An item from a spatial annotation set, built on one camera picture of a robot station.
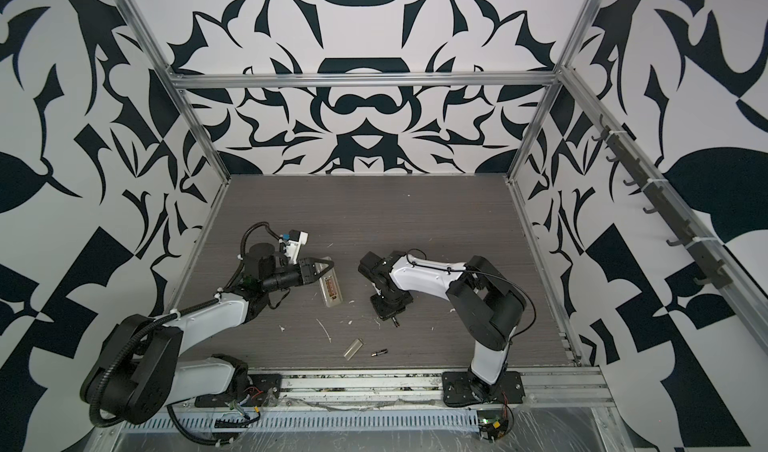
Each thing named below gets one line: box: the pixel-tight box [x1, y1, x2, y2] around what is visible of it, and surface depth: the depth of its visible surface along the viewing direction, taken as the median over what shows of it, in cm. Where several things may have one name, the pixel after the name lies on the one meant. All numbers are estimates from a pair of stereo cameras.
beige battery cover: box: [343, 338, 364, 361], surface depth 82 cm
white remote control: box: [316, 262, 343, 307], surface depth 82 cm
